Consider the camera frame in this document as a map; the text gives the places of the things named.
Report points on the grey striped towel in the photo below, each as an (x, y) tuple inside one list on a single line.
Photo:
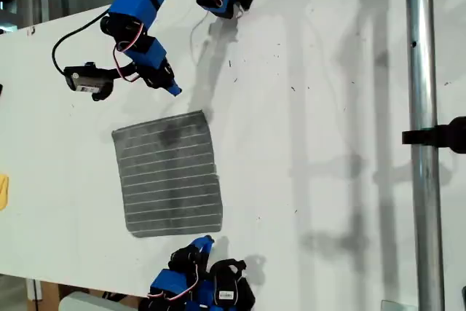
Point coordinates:
[(167, 176)]

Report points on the black camera stalk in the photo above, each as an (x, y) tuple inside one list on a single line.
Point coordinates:
[(122, 71)]

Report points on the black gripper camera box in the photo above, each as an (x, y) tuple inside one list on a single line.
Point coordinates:
[(87, 79), (225, 285)]

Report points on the wooden table leg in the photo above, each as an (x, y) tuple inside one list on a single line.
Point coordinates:
[(49, 296)]

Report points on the steel post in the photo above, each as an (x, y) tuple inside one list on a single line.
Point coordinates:
[(422, 70)]

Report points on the yellow object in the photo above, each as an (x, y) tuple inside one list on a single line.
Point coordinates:
[(3, 192)]

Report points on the black clamp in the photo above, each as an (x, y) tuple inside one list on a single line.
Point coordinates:
[(448, 134)]

